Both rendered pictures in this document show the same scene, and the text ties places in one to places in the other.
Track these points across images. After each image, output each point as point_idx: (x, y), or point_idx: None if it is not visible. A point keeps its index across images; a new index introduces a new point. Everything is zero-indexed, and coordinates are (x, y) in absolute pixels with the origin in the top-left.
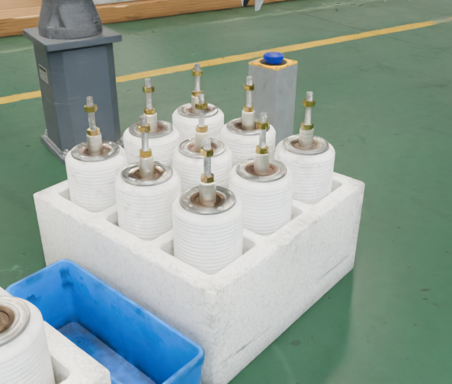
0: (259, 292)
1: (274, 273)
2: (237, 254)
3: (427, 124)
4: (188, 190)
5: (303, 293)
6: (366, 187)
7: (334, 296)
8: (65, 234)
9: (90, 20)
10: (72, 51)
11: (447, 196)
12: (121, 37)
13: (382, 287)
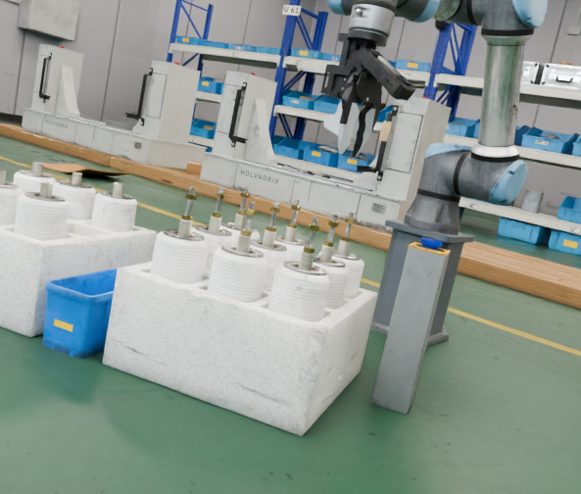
0: (158, 313)
1: (177, 312)
2: (167, 277)
3: None
4: (193, 232)
5: (212, 376)
6: (496, 469)
7: (245, 420)
8: None
9: (433, 217)
10: (405, 234)
11: None
12: (447, 239)
13: (276, 449)
